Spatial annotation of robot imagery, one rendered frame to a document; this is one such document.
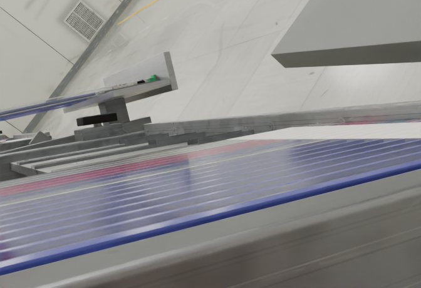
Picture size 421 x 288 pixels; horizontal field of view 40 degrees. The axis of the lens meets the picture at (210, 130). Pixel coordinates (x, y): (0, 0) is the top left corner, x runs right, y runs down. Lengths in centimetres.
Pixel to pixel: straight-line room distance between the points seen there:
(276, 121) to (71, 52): 801
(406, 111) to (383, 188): 23
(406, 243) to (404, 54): 61
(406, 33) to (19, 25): 784
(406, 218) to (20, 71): 821
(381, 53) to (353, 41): 6
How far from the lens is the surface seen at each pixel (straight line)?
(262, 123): 54
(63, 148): 81
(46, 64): 840
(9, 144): 157
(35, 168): 60
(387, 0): 85
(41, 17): 850
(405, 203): 16
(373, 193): 16
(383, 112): 41
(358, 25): 86
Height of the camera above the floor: 95
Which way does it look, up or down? 20 degrees down
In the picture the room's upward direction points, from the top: 51 degrees counter-clockwise
